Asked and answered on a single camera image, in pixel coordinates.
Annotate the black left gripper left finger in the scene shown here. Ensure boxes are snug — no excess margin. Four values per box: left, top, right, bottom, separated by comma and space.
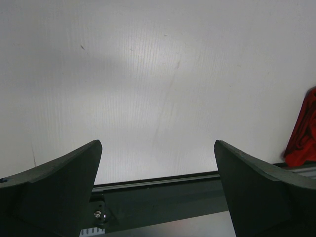
0, 140, 102, 237

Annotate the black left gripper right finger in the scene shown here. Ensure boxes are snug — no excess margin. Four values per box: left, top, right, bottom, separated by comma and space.
214, 140, 316, 237

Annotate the red t-shirt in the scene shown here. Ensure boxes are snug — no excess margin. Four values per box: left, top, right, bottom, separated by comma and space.
283, 88, 316, 167

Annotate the white slotted cable duct left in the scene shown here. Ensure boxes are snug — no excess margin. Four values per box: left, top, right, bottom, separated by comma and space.
79, 227, 105, 237

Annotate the aluminium table edge rail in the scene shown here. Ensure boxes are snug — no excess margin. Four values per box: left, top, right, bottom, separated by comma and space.
92, 161, 316, 194

